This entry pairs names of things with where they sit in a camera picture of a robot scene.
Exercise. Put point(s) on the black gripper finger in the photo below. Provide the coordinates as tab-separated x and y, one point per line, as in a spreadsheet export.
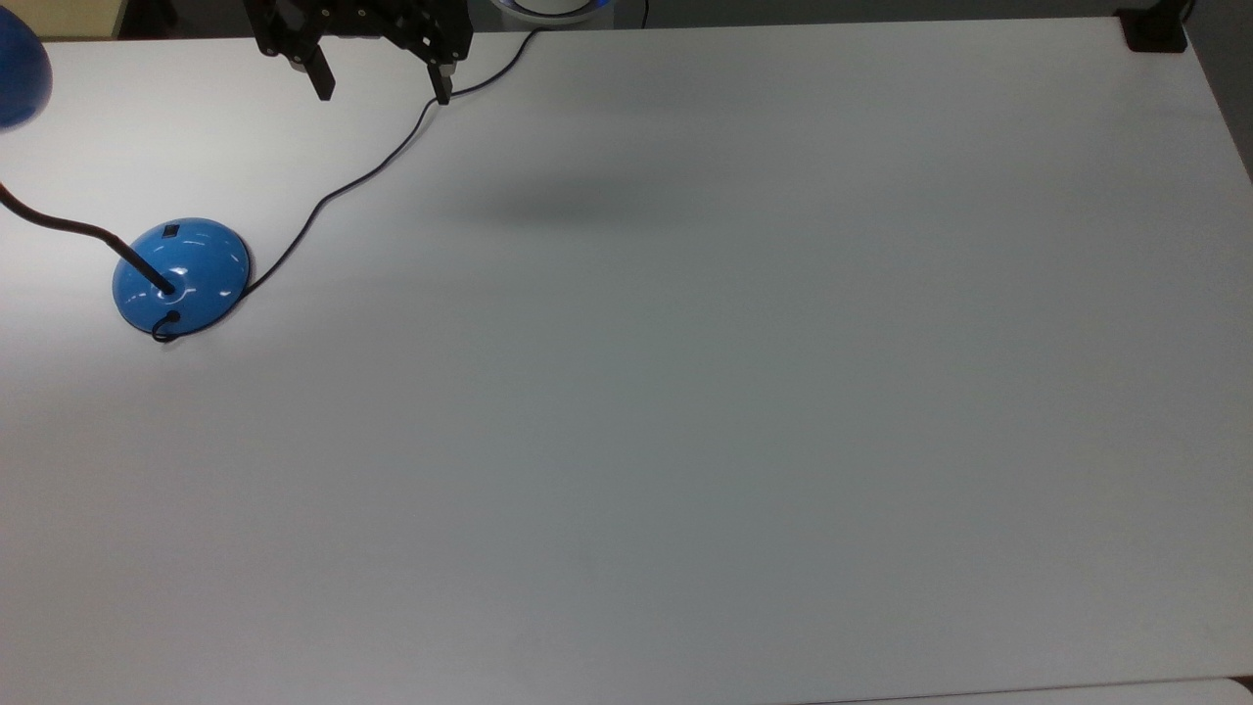
319	73
442	82

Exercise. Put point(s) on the black table clamp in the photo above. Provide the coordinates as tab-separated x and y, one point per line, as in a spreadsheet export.
1153	27

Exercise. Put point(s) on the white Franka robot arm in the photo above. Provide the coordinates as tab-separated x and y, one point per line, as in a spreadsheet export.
548	7

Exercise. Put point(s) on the blue desk lamp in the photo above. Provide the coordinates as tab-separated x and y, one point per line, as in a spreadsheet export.
191	269

